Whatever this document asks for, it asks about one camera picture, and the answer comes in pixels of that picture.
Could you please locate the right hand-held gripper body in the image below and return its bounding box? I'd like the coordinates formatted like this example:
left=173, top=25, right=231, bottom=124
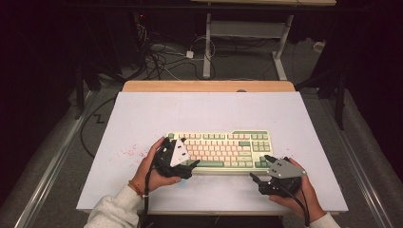
left=258, top=156, right=309, bottom=200

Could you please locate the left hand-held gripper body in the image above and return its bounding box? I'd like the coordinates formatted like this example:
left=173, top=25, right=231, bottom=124
left=152, top=136, right=195, bottom=181

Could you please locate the cream pink green keyboard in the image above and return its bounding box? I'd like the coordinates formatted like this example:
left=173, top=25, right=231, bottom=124
left=166, top=129, right=276, bottom=176

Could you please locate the person's right hand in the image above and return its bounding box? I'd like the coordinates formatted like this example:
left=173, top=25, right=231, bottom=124
left=268, top=158, right=328, bottom=223

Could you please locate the person's left hand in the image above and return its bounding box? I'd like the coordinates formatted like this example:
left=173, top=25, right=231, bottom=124
left=130, top=136, right=183, bottom=195

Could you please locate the white table mat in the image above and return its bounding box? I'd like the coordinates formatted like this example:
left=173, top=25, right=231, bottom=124
left=75, top=91, right=349, bottom=213

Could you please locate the black metal stand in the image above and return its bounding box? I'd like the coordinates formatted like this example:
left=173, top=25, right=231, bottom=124
left=294, top=61, right=349, bottom=131
left=73, top=61, right=103, bottom=121

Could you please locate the white power strip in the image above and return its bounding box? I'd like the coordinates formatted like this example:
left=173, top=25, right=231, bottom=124
left=312, top=40, right=327, bottom=53

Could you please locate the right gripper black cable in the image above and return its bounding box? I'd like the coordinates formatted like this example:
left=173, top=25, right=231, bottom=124
left=271, top=180, right=311, bottom=228

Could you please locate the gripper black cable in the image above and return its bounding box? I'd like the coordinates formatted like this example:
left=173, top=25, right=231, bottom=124
left=271, top=180, right=311, bottom=228
left=140, top=148, right=167, bottom=228

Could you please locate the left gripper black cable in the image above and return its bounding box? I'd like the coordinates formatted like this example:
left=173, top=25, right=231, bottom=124
left=140, top=148, right=167, bottom=228

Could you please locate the orange bracelet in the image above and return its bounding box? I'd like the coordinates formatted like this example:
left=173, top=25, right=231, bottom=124
left=127, top=180, right=145, bottom=199

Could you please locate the metal floor rail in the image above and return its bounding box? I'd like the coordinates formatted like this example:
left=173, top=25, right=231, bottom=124
left=12, top=90, right=97, bottom=228
left=318, top=97, right=394, bottom=228

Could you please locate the tangle of floor cables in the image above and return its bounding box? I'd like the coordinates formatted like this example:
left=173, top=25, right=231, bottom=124
left=132, top=12, right=220, bottom=81

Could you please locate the white metal desk frame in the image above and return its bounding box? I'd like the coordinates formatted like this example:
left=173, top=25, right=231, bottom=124
left=189, top=0, right=337, bottom=81

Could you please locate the black floor cable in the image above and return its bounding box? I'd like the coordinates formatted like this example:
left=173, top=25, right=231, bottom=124
left=79, top=96, right=117, bottom=160

